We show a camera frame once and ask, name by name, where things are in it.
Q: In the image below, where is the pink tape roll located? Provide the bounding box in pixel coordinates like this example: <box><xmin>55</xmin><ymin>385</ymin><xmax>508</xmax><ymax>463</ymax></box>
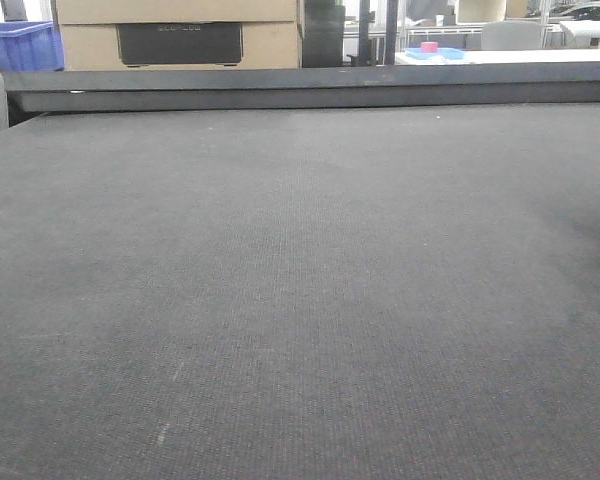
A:
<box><xmin>420</xmin><ymin>41</ymin><xmax>439</xmax><ymax>54</ymax></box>

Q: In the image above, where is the black equipment column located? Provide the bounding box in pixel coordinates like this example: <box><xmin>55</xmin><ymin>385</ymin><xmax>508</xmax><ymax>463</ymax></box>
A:
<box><xmin>302</xmin><ymin>1</ymin><xmax>346</xmax><ymax>68</ymax></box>

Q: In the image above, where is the white background table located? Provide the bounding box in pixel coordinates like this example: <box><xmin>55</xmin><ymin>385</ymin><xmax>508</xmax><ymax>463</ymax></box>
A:
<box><xmin>395</xmin><ymin>49</ymin><xmax>600</xmax><ymax>65</ymax></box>

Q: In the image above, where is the upper cardboard box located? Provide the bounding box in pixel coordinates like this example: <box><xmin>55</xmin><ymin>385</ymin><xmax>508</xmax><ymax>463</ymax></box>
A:
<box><xmin>55</xmin><ymin>0</ymin><xmax>303</xmax><ymax>24</ymax></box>

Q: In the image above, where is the dark conveyor side rail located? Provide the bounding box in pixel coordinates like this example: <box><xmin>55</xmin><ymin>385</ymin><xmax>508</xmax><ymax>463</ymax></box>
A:
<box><xmin>4</xmin><ymin>61</ymin><xmax>600</xmax><ymax>113</ymax></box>

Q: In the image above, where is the lower cardboard box black label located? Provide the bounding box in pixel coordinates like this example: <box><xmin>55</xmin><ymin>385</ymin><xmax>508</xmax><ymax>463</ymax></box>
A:
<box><xmin>59</xmin><ymin>22</ymin><xmax>302</xmax><ymax>71</ymax></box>

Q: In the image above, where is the blue plastic crate background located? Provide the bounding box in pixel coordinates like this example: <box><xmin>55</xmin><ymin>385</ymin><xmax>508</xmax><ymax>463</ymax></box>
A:
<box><xmin>0</xmin><ymin>21</ymin><xmax>64</xmax><ymax>71</ymax></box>

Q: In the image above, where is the dark grey conveyor belt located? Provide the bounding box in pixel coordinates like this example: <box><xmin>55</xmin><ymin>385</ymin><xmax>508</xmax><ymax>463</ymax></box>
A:
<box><xmin>0</xmin><ymin>104</ymin><xmax>600</xmax><ymax>479</ymax></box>

